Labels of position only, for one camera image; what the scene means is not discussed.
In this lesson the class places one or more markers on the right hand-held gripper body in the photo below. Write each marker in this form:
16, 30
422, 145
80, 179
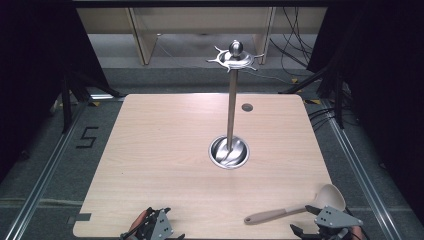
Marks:
335, 218

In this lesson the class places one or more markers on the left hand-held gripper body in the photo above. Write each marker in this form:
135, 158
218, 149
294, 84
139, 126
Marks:
163, 226

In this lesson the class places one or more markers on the beige silicone ladle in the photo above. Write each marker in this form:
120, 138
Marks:
328, 196

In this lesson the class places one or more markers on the steel utensil rack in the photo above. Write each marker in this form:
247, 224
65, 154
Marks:
231, 110

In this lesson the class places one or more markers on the person's left hand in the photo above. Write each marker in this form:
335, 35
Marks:
138, 221

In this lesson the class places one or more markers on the person's right hand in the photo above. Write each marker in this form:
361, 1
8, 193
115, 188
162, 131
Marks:
356, 234

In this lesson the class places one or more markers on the black tape strip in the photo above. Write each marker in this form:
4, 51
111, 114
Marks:
81, 217

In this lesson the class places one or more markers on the black tape floor numeral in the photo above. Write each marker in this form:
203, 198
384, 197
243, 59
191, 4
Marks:
87, 137

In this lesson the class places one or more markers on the black metal stand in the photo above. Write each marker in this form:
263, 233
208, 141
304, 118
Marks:
71, 100
338, 100

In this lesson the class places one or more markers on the grey round table grommet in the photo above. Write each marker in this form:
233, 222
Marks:
247, 107

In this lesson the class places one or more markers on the dark curtain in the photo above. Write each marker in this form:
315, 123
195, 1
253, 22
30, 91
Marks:
383, 83
40, 66

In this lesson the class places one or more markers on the beige wooden furniture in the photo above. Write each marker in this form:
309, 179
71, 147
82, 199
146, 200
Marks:
200, 20

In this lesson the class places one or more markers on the aluminium floor rail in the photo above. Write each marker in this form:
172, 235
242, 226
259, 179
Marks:
356, 166
43, 173

